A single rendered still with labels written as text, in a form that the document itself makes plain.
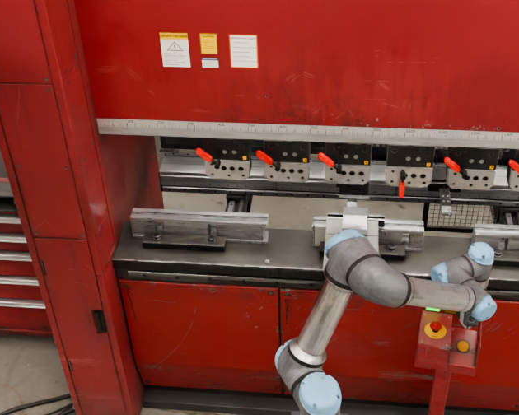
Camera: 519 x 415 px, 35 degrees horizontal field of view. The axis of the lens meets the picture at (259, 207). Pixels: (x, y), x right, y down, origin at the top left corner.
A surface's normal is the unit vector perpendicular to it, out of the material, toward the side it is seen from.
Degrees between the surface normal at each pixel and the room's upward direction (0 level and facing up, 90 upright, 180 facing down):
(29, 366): 0
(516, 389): 103
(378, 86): 90
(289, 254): 0
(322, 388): 8
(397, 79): 90
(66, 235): 90
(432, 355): 90
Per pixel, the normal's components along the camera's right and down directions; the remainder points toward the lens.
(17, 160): -0.11, 0.63
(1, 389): -0.04, -0.77
